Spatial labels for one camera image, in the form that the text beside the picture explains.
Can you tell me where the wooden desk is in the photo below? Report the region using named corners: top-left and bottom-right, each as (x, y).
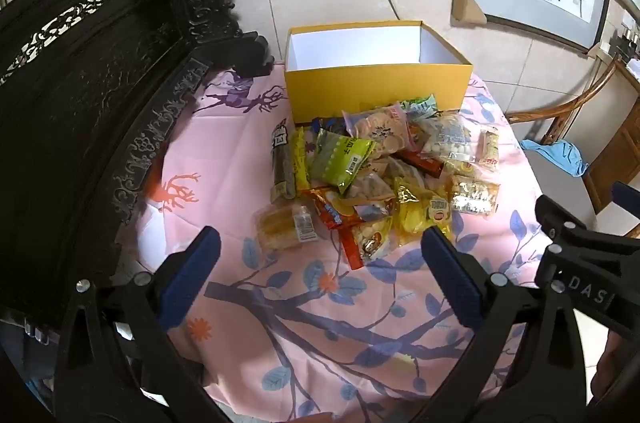
top-left (582, 53), bottom-right (640, 214)

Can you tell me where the pile of snack packets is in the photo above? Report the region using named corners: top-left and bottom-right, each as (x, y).
top-left (255, 96), bottom-right (502, 271)

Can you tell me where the pink printed tablecloth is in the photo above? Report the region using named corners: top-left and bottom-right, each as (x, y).
top-left (132, 68), bottom-right (551, 423)

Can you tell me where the cardboard corner protector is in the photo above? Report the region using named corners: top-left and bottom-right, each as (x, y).
top-left (451, 0), bottom-right (487, 25)

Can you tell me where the person's right forearm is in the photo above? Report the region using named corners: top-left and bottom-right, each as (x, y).
top-left (594, 330), bottom-right (632, 409)

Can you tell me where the yellow cardboard box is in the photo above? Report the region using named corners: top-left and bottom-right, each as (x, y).
top-left (284, 20), bottom-right (474, 124)

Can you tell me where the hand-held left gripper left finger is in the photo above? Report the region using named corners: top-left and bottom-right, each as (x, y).
top-left (52, 225), bottom-right (226, 423)

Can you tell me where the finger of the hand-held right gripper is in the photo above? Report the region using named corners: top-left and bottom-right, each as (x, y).
top-left (534, 194), bottom-right (583, 251)
top-left (611, 181), bottom-right (640, 221)

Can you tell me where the blue cloth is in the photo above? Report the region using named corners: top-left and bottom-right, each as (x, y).
top-left (520, 139), bottom-right (590, 176)

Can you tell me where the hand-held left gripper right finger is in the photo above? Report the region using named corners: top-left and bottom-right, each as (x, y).
top-left (415, 225), bottom-right (588, 423)

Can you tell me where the wooden armchair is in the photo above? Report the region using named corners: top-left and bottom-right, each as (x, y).
top-left (505, 53), bottom-right (640, 239)

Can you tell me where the dark carved wooden furniture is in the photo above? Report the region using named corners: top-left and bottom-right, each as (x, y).
top-left (0, 0), bottom-right (276, 329)

